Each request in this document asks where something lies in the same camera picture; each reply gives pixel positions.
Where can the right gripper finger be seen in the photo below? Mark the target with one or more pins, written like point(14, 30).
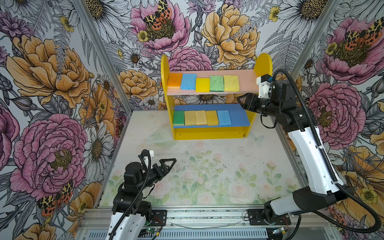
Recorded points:
point(245, 106)
point(248, 97)

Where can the blue sponge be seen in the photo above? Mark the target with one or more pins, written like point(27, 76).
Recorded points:
point(188, 82)
point(224, 118)

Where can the aluminium front rail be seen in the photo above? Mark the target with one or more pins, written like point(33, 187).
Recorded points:
point(229, 223)

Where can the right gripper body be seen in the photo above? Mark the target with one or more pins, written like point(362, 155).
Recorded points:
point(266, 106)

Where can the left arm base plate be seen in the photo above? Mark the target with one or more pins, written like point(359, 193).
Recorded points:
point(157, 219)

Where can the yellow shelf unit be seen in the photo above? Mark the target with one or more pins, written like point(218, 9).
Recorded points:
point(241, 120)

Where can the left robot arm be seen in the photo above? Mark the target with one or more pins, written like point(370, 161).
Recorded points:
point(130, 212)

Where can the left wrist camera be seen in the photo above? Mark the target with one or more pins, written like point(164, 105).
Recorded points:
point(133, 177)

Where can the orange sponge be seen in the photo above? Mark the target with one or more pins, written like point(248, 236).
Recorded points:
point(174, 81)

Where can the pale yellow sponge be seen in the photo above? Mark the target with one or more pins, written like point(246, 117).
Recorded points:
point(190, 118)

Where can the lime yellow sponge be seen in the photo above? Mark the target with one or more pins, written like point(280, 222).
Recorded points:
point(231, 83)

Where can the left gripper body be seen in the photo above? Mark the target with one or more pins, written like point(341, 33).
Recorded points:
point(153, 176)

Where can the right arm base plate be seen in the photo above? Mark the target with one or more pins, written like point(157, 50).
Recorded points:
point(259, 217)

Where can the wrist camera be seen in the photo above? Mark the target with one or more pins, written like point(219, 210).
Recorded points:
point(133, 177)
point(275, 90)

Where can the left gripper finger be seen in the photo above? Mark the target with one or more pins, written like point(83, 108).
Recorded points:
point(167, 163)
point(163, 171)

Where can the dark green scrub sponge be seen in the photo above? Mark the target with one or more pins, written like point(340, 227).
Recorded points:
point(179, 118)

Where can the light yellow sponge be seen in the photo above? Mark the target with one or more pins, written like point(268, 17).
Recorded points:
point(201, 118)

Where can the bright yellow square sponge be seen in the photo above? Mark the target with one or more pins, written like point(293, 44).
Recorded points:
point(203, 85)

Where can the light green sponge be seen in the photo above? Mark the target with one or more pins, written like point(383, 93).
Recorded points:
point(217, 84)

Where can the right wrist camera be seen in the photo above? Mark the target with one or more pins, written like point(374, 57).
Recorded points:
point(275, 90)

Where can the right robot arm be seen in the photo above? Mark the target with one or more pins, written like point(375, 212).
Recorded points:
point(322, 190)

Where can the golden yellow sponge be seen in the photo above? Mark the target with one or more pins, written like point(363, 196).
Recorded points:
point(212, 118)

